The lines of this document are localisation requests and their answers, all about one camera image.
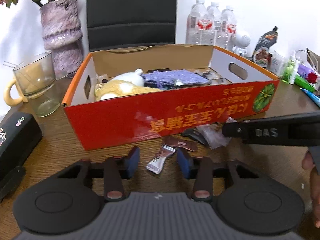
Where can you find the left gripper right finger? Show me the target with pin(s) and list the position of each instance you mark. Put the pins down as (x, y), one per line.
(199, 169)

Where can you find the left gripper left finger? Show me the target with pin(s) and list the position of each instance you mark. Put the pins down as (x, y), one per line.
(117, 169)

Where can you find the silver brown candy wrapper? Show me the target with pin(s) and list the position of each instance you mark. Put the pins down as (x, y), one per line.
(156, 164)

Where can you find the yellow white plush toy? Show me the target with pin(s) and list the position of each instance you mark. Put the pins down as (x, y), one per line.
(130, 83)

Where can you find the purple drawstring pouch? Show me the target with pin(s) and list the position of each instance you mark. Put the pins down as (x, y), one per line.
(172, 79)

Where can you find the person's right hand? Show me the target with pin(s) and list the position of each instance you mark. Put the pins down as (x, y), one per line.
(307, 164)

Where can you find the white blue tube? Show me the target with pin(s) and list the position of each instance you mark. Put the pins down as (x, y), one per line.
(313, 97)

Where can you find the green box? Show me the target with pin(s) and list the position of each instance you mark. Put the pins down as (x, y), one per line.
(302, 83)

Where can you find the red rose ornament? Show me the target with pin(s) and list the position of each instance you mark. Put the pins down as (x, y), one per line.
(312, 77)

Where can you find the green sanitizer bottle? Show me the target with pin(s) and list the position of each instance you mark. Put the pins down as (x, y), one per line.
(288, 69)

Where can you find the red cardboard box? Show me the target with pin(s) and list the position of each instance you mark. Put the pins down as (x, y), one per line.
(100, 124)

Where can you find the small white spray bottle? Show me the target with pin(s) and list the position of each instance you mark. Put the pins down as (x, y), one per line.
(294, 72)

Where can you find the white wipes container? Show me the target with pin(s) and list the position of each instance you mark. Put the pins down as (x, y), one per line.
(276, 63)

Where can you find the black sauce pouch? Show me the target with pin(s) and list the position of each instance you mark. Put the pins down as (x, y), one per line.
(261, 52)

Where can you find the black case with stickers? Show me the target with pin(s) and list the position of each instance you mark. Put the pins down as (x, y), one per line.
(20, 134)

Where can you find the white robot figurine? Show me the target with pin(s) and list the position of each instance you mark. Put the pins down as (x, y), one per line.
(240, 45)

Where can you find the clear glass cup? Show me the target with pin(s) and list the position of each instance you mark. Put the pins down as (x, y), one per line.
(36, 79)

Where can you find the yellow ceramic mug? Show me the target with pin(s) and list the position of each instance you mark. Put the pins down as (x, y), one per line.
(13, 95)

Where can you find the right water bottle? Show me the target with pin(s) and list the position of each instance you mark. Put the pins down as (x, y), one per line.
(228, 28)

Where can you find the water bottle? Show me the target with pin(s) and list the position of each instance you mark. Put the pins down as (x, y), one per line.
(228, 28)
(214, 33)
(195, 23)

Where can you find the left water bottle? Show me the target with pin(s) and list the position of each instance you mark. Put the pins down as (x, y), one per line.
(195, 23)

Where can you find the purple textured vase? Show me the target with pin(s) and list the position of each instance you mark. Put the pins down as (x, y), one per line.
(62, 34)

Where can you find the middle water bottle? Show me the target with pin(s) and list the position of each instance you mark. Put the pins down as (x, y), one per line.
(214, 33)

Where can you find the black paper bag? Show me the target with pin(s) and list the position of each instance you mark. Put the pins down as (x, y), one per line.
(115, 24)

